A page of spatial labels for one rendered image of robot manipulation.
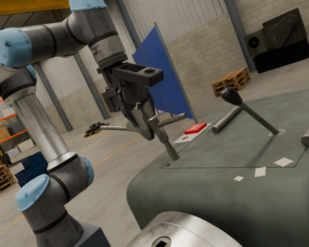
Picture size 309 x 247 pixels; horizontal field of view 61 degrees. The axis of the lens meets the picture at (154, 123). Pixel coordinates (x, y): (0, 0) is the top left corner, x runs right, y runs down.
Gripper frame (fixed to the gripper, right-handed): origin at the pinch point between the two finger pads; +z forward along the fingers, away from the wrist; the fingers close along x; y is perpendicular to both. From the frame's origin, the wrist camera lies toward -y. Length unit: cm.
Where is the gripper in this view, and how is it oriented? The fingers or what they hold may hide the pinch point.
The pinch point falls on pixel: (151, 134)
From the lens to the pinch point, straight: 63.3
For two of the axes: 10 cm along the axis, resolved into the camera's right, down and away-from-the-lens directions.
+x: -6.4, 4.1, -6.4
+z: 3.9, 9.0, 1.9
